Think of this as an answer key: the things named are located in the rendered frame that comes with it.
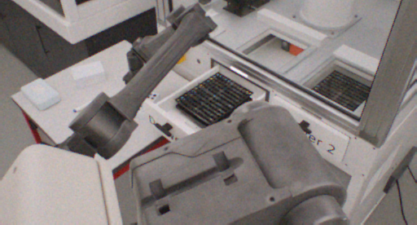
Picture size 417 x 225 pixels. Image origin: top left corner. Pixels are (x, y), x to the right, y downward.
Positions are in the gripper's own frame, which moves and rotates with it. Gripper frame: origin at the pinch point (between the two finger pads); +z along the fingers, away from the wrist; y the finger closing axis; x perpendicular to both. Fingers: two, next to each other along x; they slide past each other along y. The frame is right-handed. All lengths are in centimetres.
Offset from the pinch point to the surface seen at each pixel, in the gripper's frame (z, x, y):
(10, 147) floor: 82, -5, 108
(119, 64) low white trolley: 5.5, -19.8, 23.8
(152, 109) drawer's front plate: -10.0, 14.6, -14.5
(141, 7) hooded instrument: -2, -58, 33
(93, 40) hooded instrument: 5, -32, 47
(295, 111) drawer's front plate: -11, -2, -59
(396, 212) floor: 81, -47, -116
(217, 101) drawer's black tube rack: -5.5, -2.2, -31.2
